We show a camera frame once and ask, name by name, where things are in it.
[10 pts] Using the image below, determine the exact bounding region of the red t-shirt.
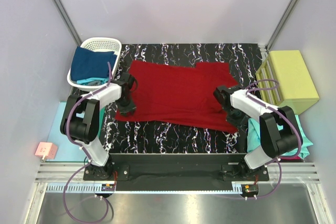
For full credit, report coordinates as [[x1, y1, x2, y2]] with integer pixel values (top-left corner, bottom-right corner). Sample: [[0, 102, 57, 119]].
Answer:
[[115, 60, 237, 133]]

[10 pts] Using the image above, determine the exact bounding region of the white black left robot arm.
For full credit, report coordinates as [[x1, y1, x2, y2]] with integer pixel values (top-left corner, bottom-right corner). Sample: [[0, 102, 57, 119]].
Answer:
[[60, 73, 138, 180]]

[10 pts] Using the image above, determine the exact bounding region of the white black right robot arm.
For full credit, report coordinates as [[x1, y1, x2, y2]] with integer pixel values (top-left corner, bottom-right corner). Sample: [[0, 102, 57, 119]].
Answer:
[[213, 86, 303, 180]]

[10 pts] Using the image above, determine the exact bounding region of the white plastic laundry basket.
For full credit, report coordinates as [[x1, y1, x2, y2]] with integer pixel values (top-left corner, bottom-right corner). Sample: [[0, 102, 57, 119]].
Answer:
[[67, 37, 122, 92]]

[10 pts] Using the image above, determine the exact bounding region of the light blue t-shirt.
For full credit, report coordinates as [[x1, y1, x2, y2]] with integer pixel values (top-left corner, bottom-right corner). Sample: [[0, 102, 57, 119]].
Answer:
[[76, 78, 109, 86]]

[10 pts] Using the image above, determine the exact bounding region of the navy blue t-shirt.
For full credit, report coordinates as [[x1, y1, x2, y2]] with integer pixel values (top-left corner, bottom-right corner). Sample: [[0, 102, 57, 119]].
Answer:
[[70, 47, 117, 81]]

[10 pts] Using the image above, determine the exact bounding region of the folded turquoise t-shirt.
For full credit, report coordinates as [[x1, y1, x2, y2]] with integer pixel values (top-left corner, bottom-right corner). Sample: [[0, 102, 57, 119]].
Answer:
[[247, 115, 313, 159]]

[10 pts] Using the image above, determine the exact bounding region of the yellow drawer box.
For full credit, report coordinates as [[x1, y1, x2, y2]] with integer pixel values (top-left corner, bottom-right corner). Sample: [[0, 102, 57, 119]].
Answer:
[[256, 50, 319, 115]]

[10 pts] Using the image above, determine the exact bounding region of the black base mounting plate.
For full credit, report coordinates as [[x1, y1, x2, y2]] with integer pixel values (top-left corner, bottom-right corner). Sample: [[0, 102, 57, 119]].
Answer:
[[83, 154, 269, 193]]

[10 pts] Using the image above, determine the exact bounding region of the green clipboard with paper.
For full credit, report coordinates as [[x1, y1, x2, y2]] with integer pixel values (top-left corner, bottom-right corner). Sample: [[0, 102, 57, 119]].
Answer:
[[47, 102, 86, 163]]

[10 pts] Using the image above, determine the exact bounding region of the folded magenta t-shirt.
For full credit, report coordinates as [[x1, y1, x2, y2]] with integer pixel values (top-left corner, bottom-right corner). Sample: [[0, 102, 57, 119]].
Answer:
[[281, 156, 301, 160]]

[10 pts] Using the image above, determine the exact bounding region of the pink sponge block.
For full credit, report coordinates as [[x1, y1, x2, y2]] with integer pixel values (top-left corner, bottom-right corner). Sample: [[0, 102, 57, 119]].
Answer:
[[35, 142, 58, 159]]

